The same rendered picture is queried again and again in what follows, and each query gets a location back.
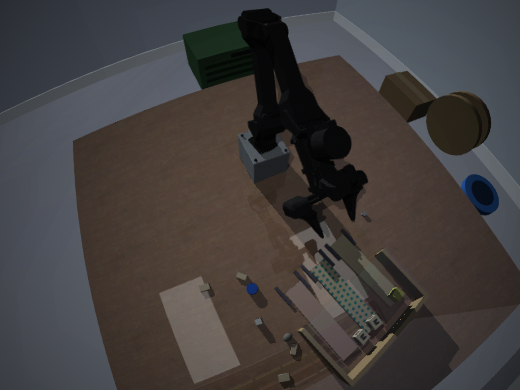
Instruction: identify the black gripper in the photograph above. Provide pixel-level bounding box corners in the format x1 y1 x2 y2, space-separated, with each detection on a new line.
283 160 368 239

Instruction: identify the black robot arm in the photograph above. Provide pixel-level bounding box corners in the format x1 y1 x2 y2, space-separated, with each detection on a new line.
238 8 358 202

